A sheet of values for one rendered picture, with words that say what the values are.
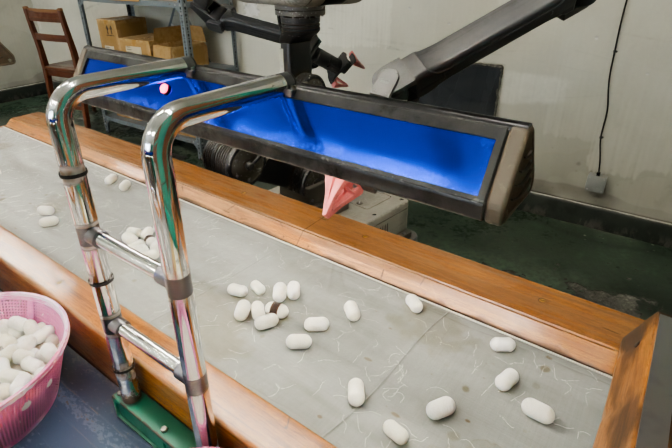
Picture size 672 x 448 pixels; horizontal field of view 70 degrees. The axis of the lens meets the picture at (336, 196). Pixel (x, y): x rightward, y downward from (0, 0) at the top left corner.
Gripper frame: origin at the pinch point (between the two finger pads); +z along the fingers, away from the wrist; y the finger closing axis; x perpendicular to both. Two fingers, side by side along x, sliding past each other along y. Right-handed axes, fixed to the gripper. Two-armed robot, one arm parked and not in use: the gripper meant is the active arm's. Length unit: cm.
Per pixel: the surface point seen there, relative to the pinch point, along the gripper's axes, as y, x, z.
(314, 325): 7.5, -0.8, 16.6
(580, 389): 40.4, 8.3, 8.7
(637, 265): 43, 175, -73
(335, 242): -2.6, 10.8, 1.8
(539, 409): 37.3, 1.6, 13.5
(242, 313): -2.5, -3.8, 19.8
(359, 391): 19.3, -5.1, 21.1
